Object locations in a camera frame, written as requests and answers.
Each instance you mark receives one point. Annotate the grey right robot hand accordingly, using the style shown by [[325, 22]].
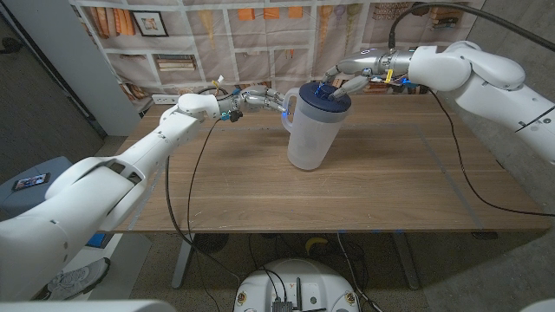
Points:
[[373, 63]]

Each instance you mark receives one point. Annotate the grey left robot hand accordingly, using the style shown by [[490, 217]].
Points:
[[256, 97]]

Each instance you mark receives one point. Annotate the dark blue pitcher lid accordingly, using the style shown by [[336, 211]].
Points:
[[312, 104]]

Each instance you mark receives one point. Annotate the translucent plastic pitcher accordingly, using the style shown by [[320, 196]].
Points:
[[312, 138]]

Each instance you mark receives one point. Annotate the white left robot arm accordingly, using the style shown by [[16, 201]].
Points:
[[86, 203]]

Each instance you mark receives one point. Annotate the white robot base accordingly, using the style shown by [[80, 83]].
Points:
[[303, 277]]

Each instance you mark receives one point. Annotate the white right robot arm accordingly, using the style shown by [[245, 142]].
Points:
[[477, 73]]

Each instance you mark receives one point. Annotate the white power strip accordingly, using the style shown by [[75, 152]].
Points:
[[165, 99]]

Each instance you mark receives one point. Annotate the black round fan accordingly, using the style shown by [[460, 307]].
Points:
[[211, 242]]

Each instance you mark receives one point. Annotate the yellow curved object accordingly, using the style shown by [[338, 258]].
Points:
[[315, 242]]

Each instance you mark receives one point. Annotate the white pillar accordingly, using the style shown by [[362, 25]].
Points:
[[86, 65]]

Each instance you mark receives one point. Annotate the white table leg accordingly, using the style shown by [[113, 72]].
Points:
[[183, 260]]

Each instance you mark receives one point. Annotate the grey table leg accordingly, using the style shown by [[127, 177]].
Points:
[[406, 260]]

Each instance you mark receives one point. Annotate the white box with blue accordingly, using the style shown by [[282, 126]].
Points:
[[126, 260]]

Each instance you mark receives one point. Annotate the black smartphone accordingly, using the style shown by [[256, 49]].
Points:
[[30, 182]]

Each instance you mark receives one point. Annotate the grey white sneaker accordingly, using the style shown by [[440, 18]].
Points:
[[73, 279]]

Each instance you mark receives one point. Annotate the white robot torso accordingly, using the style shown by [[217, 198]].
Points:
[[86, 307]]

